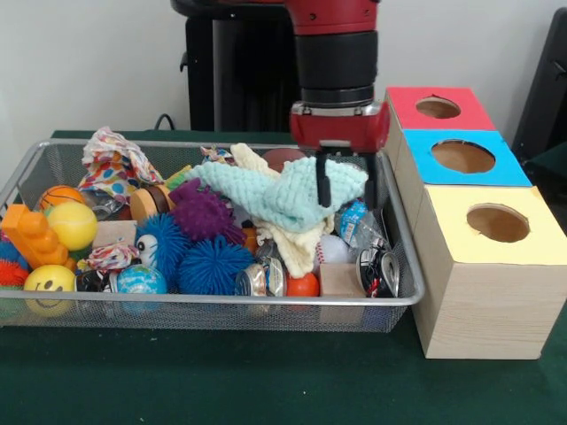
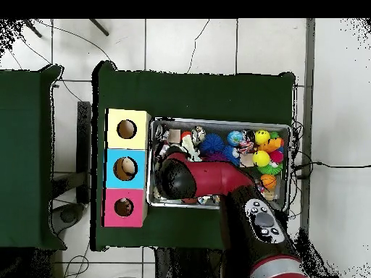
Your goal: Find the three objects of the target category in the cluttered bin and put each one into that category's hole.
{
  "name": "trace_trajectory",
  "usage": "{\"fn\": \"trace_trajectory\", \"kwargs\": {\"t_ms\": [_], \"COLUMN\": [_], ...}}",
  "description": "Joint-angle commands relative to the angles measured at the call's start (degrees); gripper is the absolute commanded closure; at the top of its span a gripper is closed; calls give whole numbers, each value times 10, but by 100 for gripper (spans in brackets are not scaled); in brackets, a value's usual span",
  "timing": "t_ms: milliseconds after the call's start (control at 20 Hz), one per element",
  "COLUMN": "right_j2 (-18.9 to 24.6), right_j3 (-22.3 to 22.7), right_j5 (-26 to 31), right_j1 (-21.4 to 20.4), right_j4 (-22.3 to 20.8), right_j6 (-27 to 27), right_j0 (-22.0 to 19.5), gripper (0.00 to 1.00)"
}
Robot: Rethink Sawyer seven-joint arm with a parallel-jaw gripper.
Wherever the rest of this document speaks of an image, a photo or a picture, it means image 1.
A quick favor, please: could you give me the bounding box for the black upright panel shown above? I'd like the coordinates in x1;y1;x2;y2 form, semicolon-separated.
511;6;567;154

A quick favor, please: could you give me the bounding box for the dark green tablecloth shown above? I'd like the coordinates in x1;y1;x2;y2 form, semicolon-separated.
522;141;567;200
0;128;567;425

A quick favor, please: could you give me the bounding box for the globe print ball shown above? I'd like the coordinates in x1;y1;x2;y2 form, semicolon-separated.
117;264;168;313

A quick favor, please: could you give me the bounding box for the mint green knitted cloth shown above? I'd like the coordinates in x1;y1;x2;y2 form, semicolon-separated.
183;155;369;231

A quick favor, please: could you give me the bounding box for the small orange basketball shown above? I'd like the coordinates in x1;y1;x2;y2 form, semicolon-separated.
38;184;86;212

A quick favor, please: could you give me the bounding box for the wooden box with three holes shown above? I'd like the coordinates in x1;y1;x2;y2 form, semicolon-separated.
377;86;567;360

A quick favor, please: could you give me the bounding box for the yellow tennis ball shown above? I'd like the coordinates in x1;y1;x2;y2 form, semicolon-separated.
46;202;98;252

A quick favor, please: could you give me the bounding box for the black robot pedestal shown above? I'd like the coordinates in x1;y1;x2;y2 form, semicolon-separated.
170;0;362;133

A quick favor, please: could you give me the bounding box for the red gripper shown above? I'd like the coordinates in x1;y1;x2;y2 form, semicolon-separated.
290;100;392;209

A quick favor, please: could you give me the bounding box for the black cable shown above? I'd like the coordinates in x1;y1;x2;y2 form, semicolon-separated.
152;112;192;132

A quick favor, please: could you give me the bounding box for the cream knitted cloth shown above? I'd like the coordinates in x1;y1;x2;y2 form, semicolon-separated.
229;142;337;279

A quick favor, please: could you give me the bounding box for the shallow wire mesh bin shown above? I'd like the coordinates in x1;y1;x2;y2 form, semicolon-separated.
0;138;426;334

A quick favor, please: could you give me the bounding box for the purple spiky toy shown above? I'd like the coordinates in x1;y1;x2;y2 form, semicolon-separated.
167;179;247;244

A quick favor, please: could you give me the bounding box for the blue spiky ball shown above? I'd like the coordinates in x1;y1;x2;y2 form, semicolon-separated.
176;234;257;297

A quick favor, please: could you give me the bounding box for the polka dot patterned cloth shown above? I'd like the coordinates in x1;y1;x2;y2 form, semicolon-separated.
78;126;165;196

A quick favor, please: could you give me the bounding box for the blue spiky toy with eyes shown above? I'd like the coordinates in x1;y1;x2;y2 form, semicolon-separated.
134;213;191;272

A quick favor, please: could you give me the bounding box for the orange plastic block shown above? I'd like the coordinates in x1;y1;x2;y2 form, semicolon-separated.
0;204;77;272

